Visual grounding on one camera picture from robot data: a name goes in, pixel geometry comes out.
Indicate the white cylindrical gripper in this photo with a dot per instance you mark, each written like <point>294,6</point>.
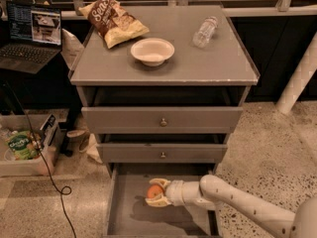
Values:
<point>173,192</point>

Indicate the orange fruit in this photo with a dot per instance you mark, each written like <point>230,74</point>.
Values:
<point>154,190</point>

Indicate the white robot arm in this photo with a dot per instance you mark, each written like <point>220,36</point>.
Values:
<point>210,190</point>

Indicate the grey open bottom drawer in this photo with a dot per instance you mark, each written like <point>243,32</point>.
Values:
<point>129,216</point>

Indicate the grey middle drawer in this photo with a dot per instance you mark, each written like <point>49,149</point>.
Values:
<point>162,153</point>

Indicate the grey top drawer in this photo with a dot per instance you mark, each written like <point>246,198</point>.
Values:
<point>161,120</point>

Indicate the grey drawer cabinet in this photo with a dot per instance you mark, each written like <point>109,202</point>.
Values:
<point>220,75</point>

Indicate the beige shoe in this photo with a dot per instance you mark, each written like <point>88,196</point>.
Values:
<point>77,133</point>

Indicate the white bowl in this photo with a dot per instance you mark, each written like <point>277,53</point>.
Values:
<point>152,51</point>

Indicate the clear plastic storage bin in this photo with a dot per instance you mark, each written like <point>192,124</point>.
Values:
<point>44,125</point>

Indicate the green snack bag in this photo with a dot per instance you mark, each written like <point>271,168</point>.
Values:
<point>23,145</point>

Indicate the clear plastic water bottle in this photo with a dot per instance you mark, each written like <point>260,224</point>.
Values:
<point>205,33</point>

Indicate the white paper bag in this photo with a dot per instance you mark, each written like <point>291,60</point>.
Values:
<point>71,48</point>

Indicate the yellow brown chip bag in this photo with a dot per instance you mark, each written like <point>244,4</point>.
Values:
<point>113,23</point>

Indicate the black open laptop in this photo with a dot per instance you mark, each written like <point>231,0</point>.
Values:
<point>35,37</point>

